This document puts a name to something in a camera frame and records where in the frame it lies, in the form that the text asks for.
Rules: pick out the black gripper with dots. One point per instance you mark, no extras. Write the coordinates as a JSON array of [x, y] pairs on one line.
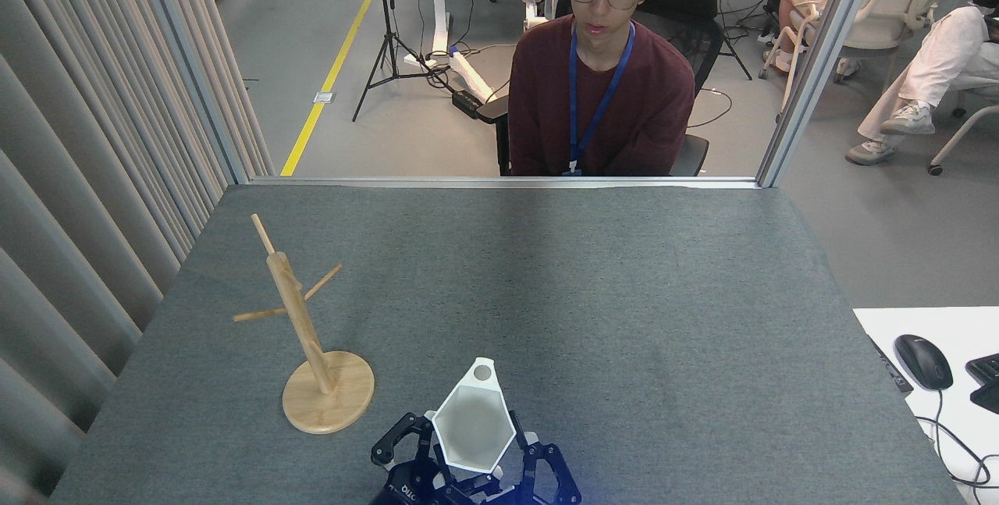
[[406, 493]]

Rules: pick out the white faceted cup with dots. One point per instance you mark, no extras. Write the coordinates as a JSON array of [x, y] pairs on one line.
[[472, 427]]

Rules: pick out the wooden cup rack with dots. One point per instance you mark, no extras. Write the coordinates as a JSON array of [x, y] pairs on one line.
[[300, 318]]

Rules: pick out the black power strip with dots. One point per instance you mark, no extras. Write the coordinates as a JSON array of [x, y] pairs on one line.
[[467, 103]]

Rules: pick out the person at table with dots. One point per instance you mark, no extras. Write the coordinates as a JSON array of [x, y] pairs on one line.
[[609, 99]]

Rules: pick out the floor outlet plate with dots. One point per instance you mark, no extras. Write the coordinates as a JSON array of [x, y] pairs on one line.
[[325, 97]]

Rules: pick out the black flat device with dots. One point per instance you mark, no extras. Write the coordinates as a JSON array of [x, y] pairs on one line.
[[891, 366]]

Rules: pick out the black computer mouse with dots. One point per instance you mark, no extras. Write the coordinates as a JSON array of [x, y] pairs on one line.
[[923, 360]]

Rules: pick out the black office chair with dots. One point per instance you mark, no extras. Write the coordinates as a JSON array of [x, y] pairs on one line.
[[695, 29]]

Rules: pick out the beige pleated curtain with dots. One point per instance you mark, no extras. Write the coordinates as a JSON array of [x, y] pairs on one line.
[[78, 177]]

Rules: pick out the thin black tripod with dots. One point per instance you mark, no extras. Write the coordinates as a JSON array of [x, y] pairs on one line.
[[732, 37]]

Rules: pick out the white side table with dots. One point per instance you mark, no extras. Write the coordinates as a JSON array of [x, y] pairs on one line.
[[968, 325]]

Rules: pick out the black keyboard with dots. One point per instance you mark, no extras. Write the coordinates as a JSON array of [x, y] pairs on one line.
[[985, 380]]

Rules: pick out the white chair base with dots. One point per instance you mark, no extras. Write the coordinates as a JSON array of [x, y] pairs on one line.
[[964, 126]]

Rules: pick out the seated person in white trousers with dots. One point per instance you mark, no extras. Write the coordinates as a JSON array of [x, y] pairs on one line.
[[936, 60]]

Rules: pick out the white armchair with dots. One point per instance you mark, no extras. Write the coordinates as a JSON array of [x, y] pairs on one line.
[[897, 5]]

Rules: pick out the silver frame crossbar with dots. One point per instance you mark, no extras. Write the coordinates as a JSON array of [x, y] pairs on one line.
[[468, 181]]

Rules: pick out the white desk leg frame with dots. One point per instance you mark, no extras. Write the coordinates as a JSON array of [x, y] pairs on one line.
[[441, 21]]

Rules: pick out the silver frame post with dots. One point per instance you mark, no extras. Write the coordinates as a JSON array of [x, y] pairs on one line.
[[819, 60]]

